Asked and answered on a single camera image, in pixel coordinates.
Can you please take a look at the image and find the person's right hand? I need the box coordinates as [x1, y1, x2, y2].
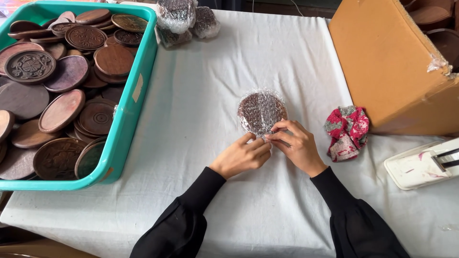
[265, 119, 328, 178]

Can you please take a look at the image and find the person's left hand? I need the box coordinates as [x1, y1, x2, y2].
[209, 132, 272, 180]

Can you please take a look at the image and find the bubble-wrapped wooden coaster bundle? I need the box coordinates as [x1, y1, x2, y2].
[237, 88, 288, 139]

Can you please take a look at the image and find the red floral cloth rag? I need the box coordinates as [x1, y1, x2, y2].
[323, 105, 370, 162]

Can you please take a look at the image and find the white table cloth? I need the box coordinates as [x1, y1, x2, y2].
[0, 3, 459, 258]

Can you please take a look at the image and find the white tape dispenser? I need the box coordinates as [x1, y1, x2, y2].
[384, 137, 459, 191]

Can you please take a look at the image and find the cardboard carton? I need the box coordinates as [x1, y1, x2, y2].
[328, 0, 459, 136]

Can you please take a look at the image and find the teal plastic tub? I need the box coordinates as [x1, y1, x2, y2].
[0, 1, 158, 191]

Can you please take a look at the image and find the flat bubble-wrapped coaster bundle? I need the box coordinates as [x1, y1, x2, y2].
[155, 25, 193, 49]

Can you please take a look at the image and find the small bubble-wrapped coaster bundle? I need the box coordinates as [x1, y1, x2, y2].
[190, 6, 221, 39]

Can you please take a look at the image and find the tall bubble-wrapped coaster bundle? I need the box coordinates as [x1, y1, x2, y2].
[156, 0, 198, 34]

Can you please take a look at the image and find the stack of wooden trays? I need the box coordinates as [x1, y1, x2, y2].
[400, 0, 459, 72]

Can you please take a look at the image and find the pile of round wooden coasters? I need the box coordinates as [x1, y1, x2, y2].
[0, 9, 148, 181]

